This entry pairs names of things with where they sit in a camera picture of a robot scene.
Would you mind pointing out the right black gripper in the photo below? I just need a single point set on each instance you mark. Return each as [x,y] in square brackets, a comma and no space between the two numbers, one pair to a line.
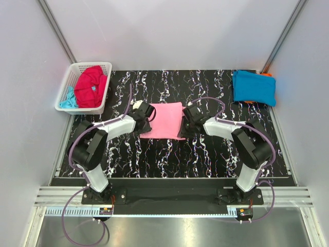
[183,133]

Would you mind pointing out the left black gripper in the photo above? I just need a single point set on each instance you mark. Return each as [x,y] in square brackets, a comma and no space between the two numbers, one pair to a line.
[147,129]

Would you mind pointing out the pink t-shirt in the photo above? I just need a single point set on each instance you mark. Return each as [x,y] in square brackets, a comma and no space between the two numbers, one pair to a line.
[167,122]

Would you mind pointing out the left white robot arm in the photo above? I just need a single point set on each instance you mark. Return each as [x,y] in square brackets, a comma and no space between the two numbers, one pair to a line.
[86,150]

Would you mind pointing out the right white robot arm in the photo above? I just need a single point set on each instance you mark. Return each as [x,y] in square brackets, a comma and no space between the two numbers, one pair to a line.
[253,144]

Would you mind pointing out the black marble pattern mat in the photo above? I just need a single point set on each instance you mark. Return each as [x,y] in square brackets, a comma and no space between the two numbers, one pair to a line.
[130,156]

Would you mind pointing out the red t-shirt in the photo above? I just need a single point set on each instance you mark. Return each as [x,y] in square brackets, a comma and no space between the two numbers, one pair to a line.
[90,87]

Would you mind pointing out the white plastic laundry basket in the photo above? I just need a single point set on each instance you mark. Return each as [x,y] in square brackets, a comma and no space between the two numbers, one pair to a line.
[71,77]

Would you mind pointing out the folded blue t-shirt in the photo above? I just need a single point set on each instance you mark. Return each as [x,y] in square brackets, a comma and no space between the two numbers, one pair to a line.
[249,86]

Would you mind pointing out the light blue garment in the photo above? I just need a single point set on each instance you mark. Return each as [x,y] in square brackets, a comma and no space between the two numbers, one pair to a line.
[70,102]

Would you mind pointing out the folded orange t-shirt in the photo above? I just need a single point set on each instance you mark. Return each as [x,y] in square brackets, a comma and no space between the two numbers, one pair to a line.
[267,74]

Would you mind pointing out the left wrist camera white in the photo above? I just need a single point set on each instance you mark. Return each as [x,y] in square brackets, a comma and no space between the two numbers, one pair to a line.
[136,104]

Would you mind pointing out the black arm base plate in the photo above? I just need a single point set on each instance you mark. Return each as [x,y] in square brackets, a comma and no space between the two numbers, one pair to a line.
[155,196]

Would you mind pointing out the aluminium frame rail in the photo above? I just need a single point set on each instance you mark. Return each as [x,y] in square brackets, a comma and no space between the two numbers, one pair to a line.
[67,201]

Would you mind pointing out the left aluminium corner post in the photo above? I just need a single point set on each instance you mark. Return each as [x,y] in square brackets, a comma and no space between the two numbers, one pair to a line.
[46,10]

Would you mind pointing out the aluminium corner post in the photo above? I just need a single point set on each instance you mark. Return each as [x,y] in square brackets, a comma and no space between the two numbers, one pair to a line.
[46,10]
[284,34]

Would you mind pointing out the right aluminium corner post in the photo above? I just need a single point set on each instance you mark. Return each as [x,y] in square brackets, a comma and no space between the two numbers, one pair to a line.
[284,34]

